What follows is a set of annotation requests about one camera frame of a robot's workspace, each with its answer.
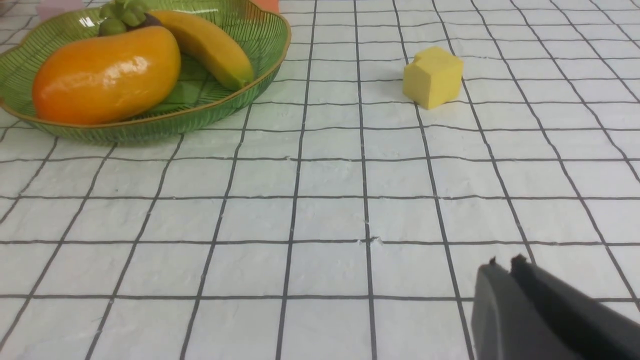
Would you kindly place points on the white checkered tablecloth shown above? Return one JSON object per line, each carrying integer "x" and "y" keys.
{"x": 334, "y": 218}

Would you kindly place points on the green glass leaf plate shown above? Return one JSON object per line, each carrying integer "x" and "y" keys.
{"x": 198, "y": 99}

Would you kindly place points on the orange toy mango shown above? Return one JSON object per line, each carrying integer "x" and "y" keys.
{"x": 107, "y": 79}

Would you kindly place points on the yellow foam cube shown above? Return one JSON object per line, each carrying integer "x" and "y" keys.
{"x": 433, "y": 78}

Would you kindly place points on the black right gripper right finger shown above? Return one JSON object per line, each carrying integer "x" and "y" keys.
{"x": 585, "y": 326}

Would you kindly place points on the orange-red foam cube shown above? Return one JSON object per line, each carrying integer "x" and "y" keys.
{"x": 272, "y": 6}

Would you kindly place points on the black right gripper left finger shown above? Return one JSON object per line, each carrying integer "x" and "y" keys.
{"x": 505, "y": 324}

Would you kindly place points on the yellow toy banana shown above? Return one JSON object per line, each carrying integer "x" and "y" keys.
{"x": 211, "y": 46}

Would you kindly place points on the purple toy mangosteen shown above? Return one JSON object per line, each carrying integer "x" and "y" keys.
{"x": 121, "y": 16}

